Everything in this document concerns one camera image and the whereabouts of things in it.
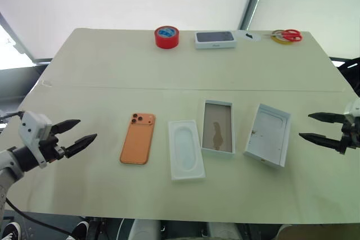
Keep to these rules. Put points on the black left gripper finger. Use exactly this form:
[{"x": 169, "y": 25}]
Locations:
[
  {"x": 81, "y": 142},
  {"x": 66, "y": 125}
]

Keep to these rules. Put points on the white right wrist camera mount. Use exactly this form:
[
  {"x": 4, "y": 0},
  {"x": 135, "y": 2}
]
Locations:
[{"x": 353, "y": 110}]

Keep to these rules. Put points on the white plastic tray insert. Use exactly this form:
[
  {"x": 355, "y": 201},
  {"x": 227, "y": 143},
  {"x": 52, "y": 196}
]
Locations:
[{"x": 186, "y": 150}]

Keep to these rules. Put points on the orange smartphone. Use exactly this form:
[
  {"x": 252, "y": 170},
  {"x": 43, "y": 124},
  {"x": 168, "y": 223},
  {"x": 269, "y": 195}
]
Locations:
[{"x": 138, "y": 138}]

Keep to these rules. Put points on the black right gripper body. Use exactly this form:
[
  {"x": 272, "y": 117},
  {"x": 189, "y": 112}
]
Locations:
[{"x": 348, "y": 137}]

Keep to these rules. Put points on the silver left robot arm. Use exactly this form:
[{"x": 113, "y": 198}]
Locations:
[{"x": 8, "y": 161}]

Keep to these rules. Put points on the white box lid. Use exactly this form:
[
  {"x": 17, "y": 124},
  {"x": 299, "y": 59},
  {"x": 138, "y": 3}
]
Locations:
[{"x": 267, "y": 134}]

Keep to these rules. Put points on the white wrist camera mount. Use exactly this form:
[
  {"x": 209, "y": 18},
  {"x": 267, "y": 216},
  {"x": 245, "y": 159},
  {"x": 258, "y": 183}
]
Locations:
[
  {"x": 353, "y": 110},
  {"x": 32, "y": 130}
]

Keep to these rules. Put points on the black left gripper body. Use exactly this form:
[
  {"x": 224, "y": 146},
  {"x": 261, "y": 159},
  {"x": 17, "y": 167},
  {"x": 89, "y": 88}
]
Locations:
[{"x": 52, "y": 145}]

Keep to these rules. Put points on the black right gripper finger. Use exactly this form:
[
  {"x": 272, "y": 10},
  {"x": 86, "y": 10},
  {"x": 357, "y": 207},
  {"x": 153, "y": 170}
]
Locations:
[
  {"x": 319, "y": 139},
  {"x": 326, "y": 117}
]

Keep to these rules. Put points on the yellow tape roll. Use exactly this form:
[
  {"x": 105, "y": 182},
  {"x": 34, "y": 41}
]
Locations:
[{"x": 278, "y": 37}]

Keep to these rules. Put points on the white round disc black mark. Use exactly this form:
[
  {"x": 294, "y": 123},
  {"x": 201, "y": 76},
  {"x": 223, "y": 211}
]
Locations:
[{"x": 247, "y": 36}]

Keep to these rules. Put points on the white box base brown liner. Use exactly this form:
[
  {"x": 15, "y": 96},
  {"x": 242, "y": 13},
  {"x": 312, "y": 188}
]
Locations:
[{"x": 218, "y": 127}]

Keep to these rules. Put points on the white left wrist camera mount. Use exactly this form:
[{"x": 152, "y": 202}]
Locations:
[{"x": 32, "y": 130}]

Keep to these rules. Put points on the black white sneaker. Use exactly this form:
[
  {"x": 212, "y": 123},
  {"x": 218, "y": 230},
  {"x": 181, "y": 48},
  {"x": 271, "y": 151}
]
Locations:
[
  {"x": 79, "y": 230},
  {"x": 9, "y": 230}
]

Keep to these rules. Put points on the white rounded robot leg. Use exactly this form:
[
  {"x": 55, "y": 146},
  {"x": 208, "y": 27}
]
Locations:
[
  {"x": 144, "y": 230},
  {"x": 222, "y": 231}
]

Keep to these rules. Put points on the red tape roll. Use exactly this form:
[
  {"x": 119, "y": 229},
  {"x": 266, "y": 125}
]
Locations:
[{"x": 166, "y": 37}]

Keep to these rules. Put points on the closed white phone box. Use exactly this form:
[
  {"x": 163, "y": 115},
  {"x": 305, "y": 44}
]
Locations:
[{"x": 215, "y": 40}]

